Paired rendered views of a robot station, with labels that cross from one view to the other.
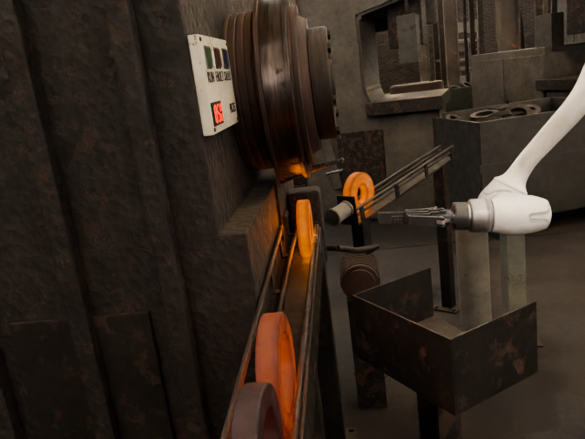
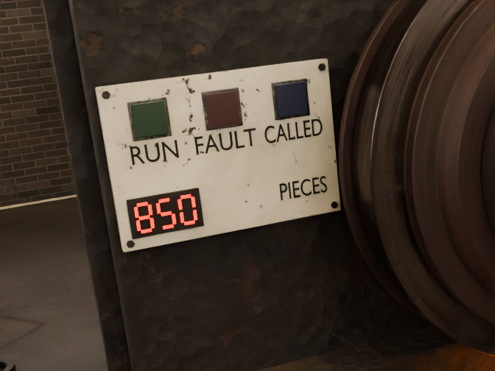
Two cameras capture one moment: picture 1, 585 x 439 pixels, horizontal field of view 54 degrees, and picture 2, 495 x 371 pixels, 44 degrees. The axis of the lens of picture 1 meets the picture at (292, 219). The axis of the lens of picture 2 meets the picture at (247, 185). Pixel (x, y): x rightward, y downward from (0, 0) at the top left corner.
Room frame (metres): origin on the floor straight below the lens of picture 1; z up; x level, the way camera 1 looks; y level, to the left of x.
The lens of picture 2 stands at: (0.96, -0.53, 1.26)
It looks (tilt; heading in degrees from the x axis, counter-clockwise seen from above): 12 degrees down; 68
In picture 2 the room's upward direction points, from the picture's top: 7 degrees counter-clockwise
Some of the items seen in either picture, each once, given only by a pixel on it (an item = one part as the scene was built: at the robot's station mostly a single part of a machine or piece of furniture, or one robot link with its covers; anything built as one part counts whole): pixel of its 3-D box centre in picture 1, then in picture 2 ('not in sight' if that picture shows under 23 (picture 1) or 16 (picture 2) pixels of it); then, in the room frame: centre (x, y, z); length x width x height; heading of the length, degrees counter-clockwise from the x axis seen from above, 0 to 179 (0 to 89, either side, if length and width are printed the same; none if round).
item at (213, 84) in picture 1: (216, 84); (225, 152); (1.19, 0.12, 1.15); 0.26 x 0.02 x 0.18; 173
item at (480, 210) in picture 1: (477, 215); not in sight; (1.47, -0.49, 0.72); 0.09 x 0.06 x 0.09; 173
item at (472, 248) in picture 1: (474, 285); not in sight; (2.09, -0.68, 0.26); 0.12 x 0.12 x 0.52
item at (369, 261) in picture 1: (365, 327); not in sight; (1.83, -0.20, 0.27); 0.22 x 0.13 x 0.53; 173
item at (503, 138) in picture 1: (521, 160); not in sight; (3.80, -1.59, 0.39); 1.03 x 0.83 x 0.77; 98
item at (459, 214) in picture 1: (449, 216); not in sight; (1.47, -0.42, 0.73); 0.09 x 0.08 x 0.07; 83
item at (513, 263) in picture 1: (513, 266); not in sight; (2.11, -0.84, 0.31); 0.24 x 0.16 x 0.62; 173
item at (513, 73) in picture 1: (527, 109); not in sight; (5.38, -2.33, 0.55); 1.10 x 0.53 x 1.10; 13
